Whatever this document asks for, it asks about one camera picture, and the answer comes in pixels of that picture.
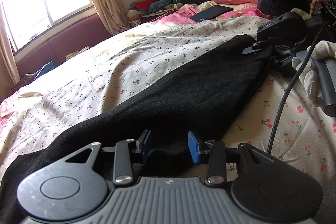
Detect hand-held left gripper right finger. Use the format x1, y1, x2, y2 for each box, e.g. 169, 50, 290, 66
187, 131, 282, 187

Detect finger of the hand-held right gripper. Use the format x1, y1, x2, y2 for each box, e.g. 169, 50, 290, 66
270, 47, 296, 76
242, 41, 266, 55

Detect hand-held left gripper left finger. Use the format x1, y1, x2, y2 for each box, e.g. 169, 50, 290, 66
64, 130, 153, 187

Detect black pants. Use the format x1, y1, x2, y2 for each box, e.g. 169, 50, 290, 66
0, 34, 271, 224

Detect person's right hand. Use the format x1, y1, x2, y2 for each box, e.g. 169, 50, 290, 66
292, 40, 336, 110

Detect black tablet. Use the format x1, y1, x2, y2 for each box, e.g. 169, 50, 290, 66
189, 5, 235, 23

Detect pink floral bed quilt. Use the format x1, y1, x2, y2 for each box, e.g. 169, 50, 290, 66
0, 2, 273, 135

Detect cherry print bedsheet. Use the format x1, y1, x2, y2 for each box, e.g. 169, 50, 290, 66
0, 15, 336, 188

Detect teal cloth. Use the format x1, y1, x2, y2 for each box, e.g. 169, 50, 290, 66
148, 0, 172, 11

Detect yellow cloth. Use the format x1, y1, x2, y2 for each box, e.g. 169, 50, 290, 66
64, 46, 91, 61

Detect blue bag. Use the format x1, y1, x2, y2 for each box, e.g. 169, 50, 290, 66
34, 61, 57, 81

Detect maroon window bench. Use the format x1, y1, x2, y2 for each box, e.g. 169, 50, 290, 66
14, 12, 116, 88

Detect brown patterned bag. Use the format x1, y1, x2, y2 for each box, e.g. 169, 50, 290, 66
13, 72, 38, 91

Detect brown braided cord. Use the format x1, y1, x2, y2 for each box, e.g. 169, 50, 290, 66
309, 0, 332, 16

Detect black braided cable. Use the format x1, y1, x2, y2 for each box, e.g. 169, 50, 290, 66
266, 0, 336, 155

